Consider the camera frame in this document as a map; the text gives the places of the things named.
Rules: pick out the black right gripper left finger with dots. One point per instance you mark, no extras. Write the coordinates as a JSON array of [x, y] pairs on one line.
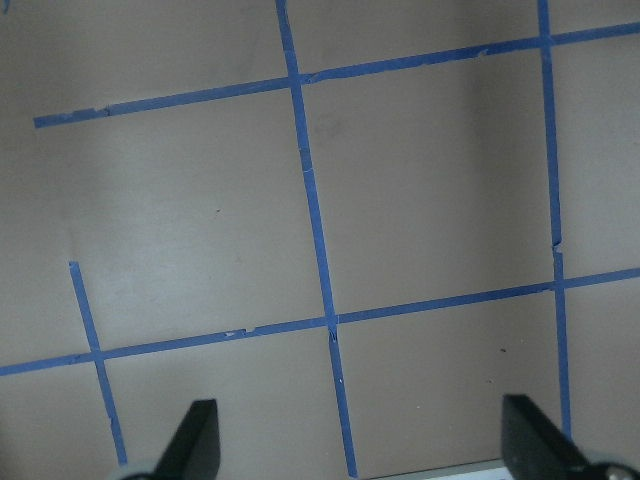
[[194, 451]]

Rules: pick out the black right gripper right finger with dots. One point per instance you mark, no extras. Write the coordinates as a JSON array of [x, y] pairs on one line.
[[533, 448]]

